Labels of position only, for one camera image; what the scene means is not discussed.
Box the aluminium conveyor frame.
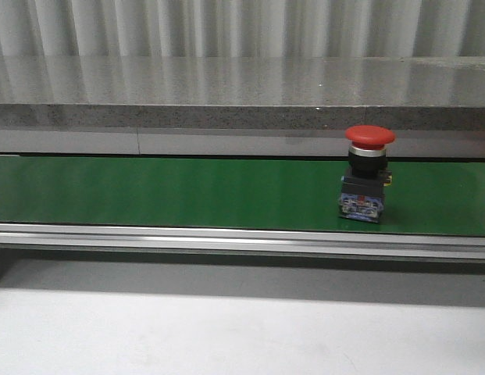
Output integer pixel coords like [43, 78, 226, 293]
[0, 223, 485, 263]

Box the white curtain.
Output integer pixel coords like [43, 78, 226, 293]
[0, 1, 485, 58]

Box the green conveyor belt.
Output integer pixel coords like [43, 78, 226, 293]
[0, 155, 485, 237]

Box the grey granite counter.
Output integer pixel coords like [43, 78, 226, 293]
[0, 55, 485, 159]

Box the red button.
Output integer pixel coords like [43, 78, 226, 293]
[338, 125, 396, 223]

